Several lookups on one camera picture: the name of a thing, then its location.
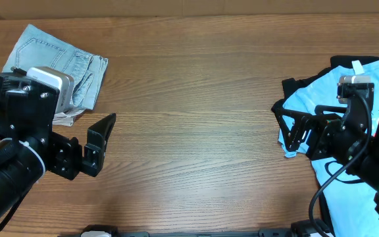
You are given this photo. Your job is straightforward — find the light blue printed t-shirt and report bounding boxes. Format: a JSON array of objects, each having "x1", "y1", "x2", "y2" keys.
[{"x1": 283, "y1": 60, "x2": 379, "y2": 237}]

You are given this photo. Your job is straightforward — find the light blue denim shorts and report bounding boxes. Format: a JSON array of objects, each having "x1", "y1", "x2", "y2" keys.
[{"x1": 2, "y1": 24, "x2": 109, "y2": 110}]

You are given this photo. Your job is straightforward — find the folded beige shorts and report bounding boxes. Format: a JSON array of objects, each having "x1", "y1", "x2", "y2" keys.
[{"x1": 0, "y1": 105, "x2": 87, "y2": 127}]

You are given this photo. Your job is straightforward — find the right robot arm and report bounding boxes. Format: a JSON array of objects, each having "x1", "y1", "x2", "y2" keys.
[{"x1": 272, "y1": 82, "x2": 379, "y2": 215}]

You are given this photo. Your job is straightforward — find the black garment under pile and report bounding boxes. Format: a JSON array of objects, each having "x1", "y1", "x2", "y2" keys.
[{"x1": 271, "y1": 55, "x2": 379, "y2": 113}]

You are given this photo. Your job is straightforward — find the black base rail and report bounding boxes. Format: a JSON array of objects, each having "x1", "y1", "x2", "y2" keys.
[{"x1": 61, "y1": 225, "x2": 320, "y2": 237}]

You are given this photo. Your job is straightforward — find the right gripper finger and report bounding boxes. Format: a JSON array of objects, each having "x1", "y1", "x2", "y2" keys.
[
  {"x1": 314, "y1": 105, "x2": 347, "y2": 119},
  {"x1": 273, "y1": 107, "x2": 313, "y2": 151}
]

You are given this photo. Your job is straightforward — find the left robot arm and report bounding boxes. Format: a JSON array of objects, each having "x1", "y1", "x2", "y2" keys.
[{"x1": 0, "y1": 66, "x2": 116, "y2": 232}]

